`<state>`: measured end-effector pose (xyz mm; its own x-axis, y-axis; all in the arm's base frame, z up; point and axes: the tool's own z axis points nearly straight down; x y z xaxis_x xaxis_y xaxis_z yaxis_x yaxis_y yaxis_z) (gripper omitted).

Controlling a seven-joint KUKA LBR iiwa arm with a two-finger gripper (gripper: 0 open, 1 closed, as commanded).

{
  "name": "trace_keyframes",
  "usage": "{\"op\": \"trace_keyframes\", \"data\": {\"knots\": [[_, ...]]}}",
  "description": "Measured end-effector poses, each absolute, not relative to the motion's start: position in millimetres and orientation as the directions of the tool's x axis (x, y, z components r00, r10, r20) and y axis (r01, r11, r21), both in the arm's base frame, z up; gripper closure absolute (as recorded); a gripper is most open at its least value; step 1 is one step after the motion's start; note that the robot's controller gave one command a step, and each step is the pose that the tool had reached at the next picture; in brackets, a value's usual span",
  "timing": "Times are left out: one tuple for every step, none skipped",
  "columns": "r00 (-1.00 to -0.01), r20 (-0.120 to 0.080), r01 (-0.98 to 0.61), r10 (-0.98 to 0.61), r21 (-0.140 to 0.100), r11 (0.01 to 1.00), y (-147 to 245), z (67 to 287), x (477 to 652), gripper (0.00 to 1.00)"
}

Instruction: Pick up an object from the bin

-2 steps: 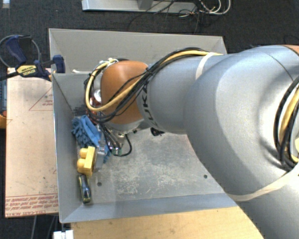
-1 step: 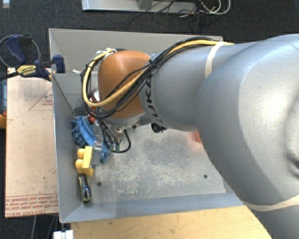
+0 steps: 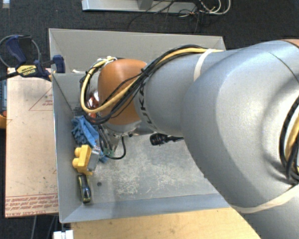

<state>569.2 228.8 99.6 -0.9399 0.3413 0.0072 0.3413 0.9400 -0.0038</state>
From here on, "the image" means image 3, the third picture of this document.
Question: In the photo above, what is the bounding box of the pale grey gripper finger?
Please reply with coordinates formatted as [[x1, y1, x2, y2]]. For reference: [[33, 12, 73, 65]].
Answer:
[[87, 145, 101, 173]]

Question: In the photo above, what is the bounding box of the yellow toy block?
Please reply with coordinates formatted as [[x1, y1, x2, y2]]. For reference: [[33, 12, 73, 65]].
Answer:
[[72, 144, 93, 176]]

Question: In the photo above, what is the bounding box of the blue fringed cloth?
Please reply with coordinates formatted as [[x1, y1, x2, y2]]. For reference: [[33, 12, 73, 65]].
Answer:
[[71, 115, 108, 163]]

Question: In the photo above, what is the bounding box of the grey metal bin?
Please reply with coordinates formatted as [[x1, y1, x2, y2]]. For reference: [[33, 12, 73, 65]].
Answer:
[[48, 28, 231, 224]]

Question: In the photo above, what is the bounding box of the brown cardboard board red print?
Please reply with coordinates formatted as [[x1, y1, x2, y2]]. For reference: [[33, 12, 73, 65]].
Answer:
[[4, 67, 59, 219]]

